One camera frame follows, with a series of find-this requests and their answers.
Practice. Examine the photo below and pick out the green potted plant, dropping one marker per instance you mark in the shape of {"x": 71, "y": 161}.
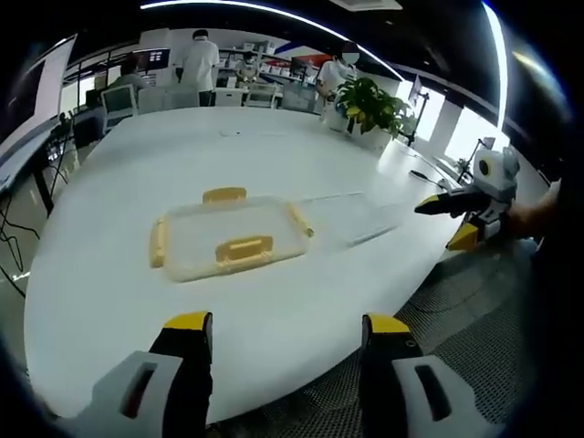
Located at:
{"x": 369, "y": 100}

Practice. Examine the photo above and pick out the black pole stand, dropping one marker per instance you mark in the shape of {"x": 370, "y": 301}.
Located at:
{"x": 422, "y": 109}

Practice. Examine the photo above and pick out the white cabinet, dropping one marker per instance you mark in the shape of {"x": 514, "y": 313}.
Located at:
{"x": 231, "y": 96}

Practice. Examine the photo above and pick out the yellow plastic buckle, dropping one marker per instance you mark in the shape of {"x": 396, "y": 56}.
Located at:
{"x": 244, "y": 252}
{"x": 224, "y": 194}
{"x": 300, "y": 220}
{"x": 158, "y": 242}

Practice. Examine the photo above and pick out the white office chair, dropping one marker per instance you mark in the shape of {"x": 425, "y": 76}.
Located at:
{"x": 263, "y": 95}
{"x": 119, "y": 102}

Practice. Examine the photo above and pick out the clear plastic container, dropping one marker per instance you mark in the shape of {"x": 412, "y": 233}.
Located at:
{"x": 219, "y": 219}

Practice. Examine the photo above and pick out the black tripod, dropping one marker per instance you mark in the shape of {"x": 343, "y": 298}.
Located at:
{"x": 61, "y": 141}

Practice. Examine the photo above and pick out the ceiling light strip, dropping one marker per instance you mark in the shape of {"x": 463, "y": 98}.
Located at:
{"x": 283, "y": 16}
{"x": 497, "y": 55}

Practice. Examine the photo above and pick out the large wall screen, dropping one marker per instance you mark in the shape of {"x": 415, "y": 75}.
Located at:
{"x": 41, "y": 86}

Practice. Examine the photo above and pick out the side desk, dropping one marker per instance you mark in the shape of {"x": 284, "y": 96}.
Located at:
{"x": 23, "y": 159}

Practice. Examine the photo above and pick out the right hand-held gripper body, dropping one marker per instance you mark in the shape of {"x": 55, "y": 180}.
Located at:
{"x": 497, "y": 182}

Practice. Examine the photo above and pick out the background storage shelf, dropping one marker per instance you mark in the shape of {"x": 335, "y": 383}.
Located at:
{"x": 278, "y": 64}

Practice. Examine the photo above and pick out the black pen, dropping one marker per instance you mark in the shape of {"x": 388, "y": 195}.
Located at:
{"x": 422, "y": 175}

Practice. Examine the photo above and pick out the clear container lid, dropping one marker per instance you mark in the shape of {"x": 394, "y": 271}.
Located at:
{"x": 356, "y": 216}

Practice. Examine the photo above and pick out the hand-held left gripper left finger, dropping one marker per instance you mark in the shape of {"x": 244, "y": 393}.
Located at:
{"x": 137, "y": 392}

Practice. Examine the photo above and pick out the small desk stand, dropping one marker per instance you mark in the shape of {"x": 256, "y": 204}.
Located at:
{"x": 474, "y": 155}

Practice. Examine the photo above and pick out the dark monitor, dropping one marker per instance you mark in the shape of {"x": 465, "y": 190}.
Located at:
{"x": 153, "y": 60}

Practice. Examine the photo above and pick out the white plant pot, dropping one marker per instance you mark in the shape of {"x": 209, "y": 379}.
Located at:
{"x": 378, "y": 137}

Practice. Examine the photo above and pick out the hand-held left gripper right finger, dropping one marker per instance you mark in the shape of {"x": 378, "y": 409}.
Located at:
{"x": 410, "y": 392}

